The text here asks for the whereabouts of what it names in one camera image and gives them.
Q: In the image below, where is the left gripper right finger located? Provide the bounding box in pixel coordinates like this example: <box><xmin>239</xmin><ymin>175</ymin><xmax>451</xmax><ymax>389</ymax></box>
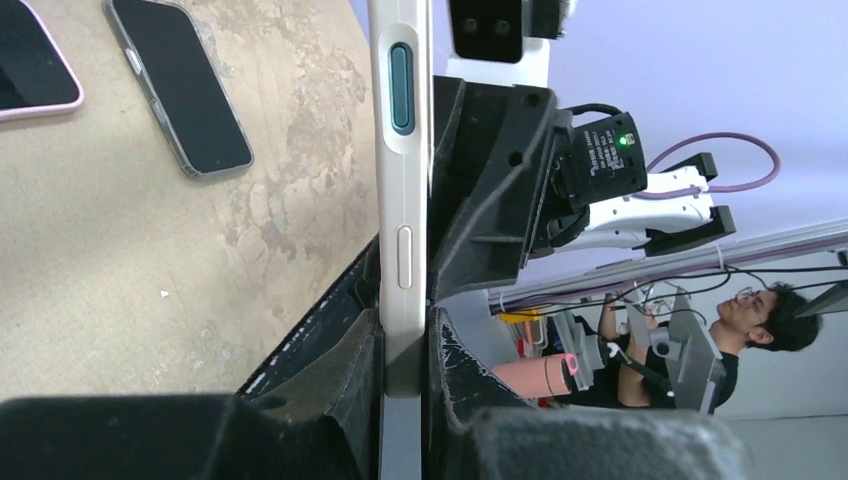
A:
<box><xmin>427</xmin><ymin>307</ymin><xmax>753</xmax><ymax>479</ymax></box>

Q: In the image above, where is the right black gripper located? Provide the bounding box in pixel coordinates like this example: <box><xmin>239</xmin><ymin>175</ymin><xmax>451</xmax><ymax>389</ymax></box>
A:
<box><xmin>427</xmin><ymin>76</ymin><xmax>648</xmax><ymax>302</ymax></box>

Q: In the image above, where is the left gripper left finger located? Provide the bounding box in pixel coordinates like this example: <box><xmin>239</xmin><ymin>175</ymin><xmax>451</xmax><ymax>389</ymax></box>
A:
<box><xmin>1</xmin><ymin>310</ymin><xmax>383</xmax><ymax>479</ymax></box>

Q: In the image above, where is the translucent white phone case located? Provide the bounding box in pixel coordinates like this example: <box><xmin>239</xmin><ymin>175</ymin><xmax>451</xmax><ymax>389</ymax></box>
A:
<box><xmin>366</xmin><ymin>0</ymin><xmax>435</xmax><ymax>400</ymax></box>

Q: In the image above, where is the black phone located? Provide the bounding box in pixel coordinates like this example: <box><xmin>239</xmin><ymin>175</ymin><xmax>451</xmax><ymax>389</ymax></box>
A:
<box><xmin>109</xmin><ymin>0</ymin><xmax>253</xmax><ymax>175</ymax></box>

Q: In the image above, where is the clear phone case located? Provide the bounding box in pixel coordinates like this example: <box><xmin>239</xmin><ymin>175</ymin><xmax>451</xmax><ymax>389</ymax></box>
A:
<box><xmin>101</xmin><ymin>0</ymin><xmax>256</xmax><ymax>181</ymax></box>

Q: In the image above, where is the pink phone case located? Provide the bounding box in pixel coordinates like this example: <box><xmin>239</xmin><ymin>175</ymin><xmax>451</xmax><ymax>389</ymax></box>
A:
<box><xmin>0</xmin><ymin>0</ymin><xmax>86</xmax><ymax>125</ymax></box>

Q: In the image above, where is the black smartphone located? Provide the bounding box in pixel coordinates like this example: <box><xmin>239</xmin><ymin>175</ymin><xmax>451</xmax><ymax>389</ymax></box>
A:
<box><xmin>0</xmin><ymin>0</ymin><xmax>81</xmax><ymax>111</ymax></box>

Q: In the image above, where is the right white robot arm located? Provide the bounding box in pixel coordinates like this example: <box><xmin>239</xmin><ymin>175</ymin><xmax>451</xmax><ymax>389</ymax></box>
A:
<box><xmin>426</xmin><ymin>76</ymin><xmax>735</xmax><ymax>302</ymax></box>

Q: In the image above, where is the person in black shirt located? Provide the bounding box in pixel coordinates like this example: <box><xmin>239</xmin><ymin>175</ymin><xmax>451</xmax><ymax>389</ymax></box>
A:
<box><xmin>563</xmin><ymin>283</ymin><xmax>823</xmax><ymax>413</ymax></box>

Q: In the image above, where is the grey metal stand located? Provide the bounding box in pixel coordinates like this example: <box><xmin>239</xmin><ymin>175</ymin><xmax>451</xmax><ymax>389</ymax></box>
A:
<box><xmin>623</xmin><ymin>290</ymin><xmax>726</xmax><ymax>414</ymax></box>

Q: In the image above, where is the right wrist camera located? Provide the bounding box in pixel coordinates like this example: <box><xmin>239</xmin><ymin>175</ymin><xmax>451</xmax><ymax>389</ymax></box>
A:
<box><xmin>445</xmin><ymin>0</ymin><xmax>578</xmax><ymax>88</ymax></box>

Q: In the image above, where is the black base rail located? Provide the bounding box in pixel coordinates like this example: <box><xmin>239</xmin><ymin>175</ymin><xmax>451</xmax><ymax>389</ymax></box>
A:
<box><xmin>237</xmin><ymin>238</ymin><xmax>379</xmax><ymax>399</ymax></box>

